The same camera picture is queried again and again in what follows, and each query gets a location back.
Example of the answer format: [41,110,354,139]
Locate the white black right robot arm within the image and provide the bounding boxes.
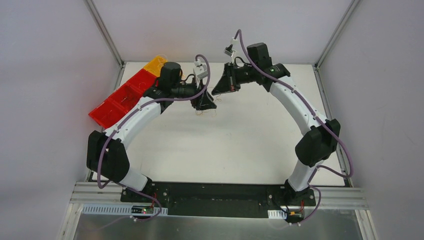
[211,42,341,205]

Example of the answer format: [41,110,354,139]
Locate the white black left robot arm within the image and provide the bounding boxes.
[86,60,217,203]

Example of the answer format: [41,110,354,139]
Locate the yellow plastic bin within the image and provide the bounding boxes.
[143,54,168,77]

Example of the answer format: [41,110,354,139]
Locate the red plastic bin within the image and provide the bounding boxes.
[88,69,157,129]

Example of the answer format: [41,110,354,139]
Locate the left controller board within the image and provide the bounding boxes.
[131,205,154,215]

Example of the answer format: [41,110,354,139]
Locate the controller board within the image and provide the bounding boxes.
[285,212,304,224]
[131,205,154,215]

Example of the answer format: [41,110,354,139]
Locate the right controller board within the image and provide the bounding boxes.
[285,212,304,224]

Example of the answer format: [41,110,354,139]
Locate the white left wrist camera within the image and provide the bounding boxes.
[192,60,209,88]

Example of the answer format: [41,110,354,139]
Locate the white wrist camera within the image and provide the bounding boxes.
[223,38,238,57]
[192,60,209,88]

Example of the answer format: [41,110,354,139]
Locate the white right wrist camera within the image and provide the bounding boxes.
[223,38,238,57]

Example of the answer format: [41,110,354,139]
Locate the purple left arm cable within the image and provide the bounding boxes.
[79,54,212,233]

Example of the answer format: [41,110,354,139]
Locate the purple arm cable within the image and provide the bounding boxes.
[234,29,355,228]
[79,54,212,233]

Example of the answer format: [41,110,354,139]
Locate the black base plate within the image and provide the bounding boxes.
[120,181,316,219]

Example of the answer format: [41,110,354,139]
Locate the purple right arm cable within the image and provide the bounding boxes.
[234,29,355,228]

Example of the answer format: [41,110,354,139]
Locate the aluminium frame rail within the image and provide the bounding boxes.
[70,182,369,210]

